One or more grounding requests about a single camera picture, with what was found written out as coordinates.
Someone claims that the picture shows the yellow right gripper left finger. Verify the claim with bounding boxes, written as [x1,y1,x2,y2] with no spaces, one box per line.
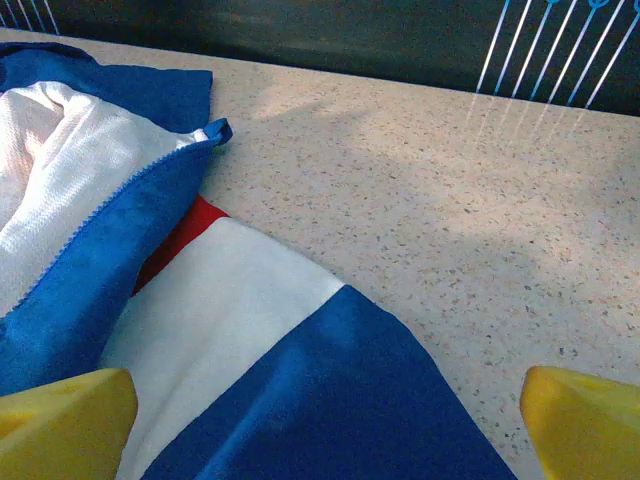
[0,368,139,480]

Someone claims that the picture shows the blue white red jacket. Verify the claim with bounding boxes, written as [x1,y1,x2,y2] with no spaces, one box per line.
[0,41,519,480]

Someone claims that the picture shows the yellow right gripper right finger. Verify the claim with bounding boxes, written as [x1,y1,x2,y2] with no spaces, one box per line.
[519,365,640,480]

